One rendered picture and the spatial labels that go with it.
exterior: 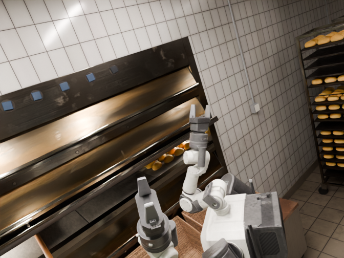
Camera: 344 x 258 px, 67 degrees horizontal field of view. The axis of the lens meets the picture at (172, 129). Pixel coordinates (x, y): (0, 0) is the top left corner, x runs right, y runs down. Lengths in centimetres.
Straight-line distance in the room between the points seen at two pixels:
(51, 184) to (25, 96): 51
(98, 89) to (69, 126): 29
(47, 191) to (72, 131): 37
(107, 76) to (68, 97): 29
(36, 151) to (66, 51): 60
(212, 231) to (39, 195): 103
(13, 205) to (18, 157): 26
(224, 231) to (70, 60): 126
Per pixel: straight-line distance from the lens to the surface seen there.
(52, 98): 164
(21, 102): 161
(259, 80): 285
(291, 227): 241
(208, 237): 100
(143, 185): 67
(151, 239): 72
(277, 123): 312
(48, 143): 163
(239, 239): 98
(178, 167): 207
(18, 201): 167
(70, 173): 170
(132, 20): 194
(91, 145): 170
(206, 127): 127
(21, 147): 162
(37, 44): 167
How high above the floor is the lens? 202
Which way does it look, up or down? 16 degrees down
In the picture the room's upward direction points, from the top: 19 degrees counter-clockwise
